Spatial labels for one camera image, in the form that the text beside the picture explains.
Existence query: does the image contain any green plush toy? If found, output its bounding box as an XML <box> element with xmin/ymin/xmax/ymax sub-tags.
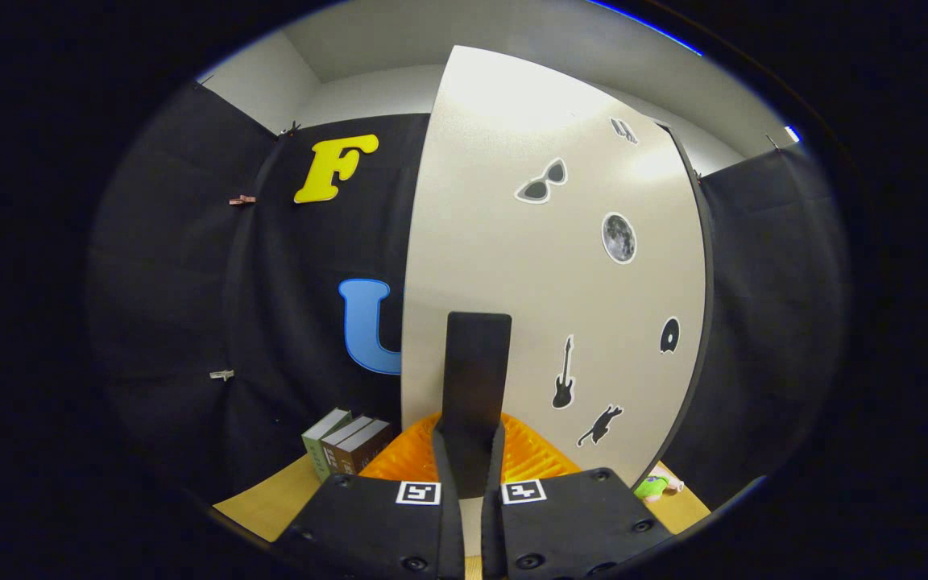
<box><xmin>633</xmin><ymin>466</ymin><xmax>685</xmax><ymax>504</ymax></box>

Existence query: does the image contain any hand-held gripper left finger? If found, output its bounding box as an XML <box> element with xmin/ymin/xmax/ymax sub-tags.
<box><xmin>271</xmin><ymin>411</ymin><xmax>465</xmax><ymax>580</ymax></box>

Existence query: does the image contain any green book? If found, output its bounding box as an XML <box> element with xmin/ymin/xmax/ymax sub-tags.
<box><xmin>301</xmin><ymin>408</ymin><xmax>354</xmax><ymax>483</ymax></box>

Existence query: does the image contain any black door handle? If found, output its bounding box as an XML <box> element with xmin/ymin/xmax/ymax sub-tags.
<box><xmin>436</xmin><ymin>312</ymin><xmax>513</xmax><ymax>500</ymax></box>

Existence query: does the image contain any black backdrop cloth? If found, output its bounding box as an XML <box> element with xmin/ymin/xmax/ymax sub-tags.
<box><xmin>89</xmin><ymin>81</ymin><xmax>847</xmax><ymax>508</ymax></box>

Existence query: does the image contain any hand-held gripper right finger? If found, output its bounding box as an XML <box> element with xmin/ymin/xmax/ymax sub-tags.
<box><xmin>480</xmin><ymin>412</ymin><xmax>674</xmax><ymax>580</ymax></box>

